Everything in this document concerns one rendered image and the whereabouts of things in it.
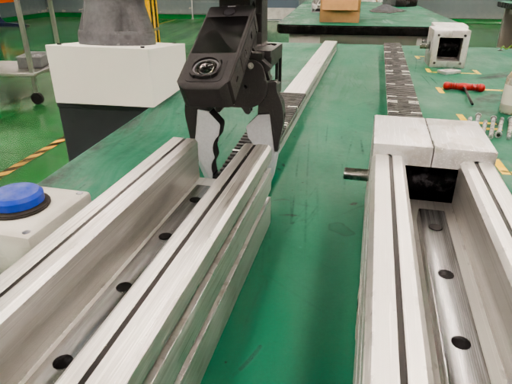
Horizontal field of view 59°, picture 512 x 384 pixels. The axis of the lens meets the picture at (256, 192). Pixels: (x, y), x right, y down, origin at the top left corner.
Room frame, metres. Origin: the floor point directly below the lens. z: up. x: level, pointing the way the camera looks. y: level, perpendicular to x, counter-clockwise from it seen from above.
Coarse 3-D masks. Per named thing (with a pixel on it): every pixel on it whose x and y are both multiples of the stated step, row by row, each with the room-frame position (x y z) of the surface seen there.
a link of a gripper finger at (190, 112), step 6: (186, 108) 0.46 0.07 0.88; (192, 108) 0.45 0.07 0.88; (198, 108) 0.45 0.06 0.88; (204, 108) 0.45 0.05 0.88; (210, 108) 0.46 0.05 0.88; (186, 114) 0.46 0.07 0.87; (192, 114) 0.45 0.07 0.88; (186, 120) 0.46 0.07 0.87; (192, 120) 0.45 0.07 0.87; (192, 126) 0.45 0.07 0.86; (192, 132) 0.45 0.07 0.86; (192, 138) 0.45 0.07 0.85
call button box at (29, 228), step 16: (48, 192) 0.34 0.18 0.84; (64, 192) 0.34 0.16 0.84; (80, 192) 0.34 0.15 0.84; (32, 208) 0.31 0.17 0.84; (48, 208) 0.32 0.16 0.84; (64, 208) 0.32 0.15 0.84; (80, 208) 0.33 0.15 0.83; (0, 224) 0.29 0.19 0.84; (16, 224) 0.29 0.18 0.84; (32, 224) 0.29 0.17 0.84; (48, 224) 0.29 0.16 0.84; (0, 240) 0.28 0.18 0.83; (16, 240) 0.27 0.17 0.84; (32, 240) 0.27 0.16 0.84; (0, 256) 0.28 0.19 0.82; (16, 256) 0.27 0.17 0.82; (0, 272) 0.28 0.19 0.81
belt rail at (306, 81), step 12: (324, 48) 1.37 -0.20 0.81; (336, 48) 1.51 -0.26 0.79; (312, 60) 1.16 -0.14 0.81; (324, 60) 1.16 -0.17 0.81; (300, 72) 1.01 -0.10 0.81; (312, 72) 1.01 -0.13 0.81; (300, 84) 0.90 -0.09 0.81; (312, 84) 0.93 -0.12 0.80; (300, 108) 0.78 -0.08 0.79; (288, 132) 0.66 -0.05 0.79
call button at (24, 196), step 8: (8, 184) 0.33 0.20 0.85; (16, 184) 0.33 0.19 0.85; (24, 184) 0.33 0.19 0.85; (32, 184) 0.33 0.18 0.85; (0, 192) 0.32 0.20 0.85; (8, 192) 0.32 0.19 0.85; (16, 192) 0.32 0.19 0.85; (24, 192) 0.32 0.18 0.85; (32, 192) 0.32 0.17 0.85; (40, 192) 0.32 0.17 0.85; (0, 200) 0.30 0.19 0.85; (8, 200) 0.30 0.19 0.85; (16, 200) 0.30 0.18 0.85; (24, 200) 0.31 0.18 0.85; (32, 200) 0.31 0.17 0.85; (40, 200) 0.32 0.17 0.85; (0, 208) 0.30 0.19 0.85; (8, 208) 0.30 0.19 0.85; (16, 208) 0.30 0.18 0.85; (24, 208) 0.30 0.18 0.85
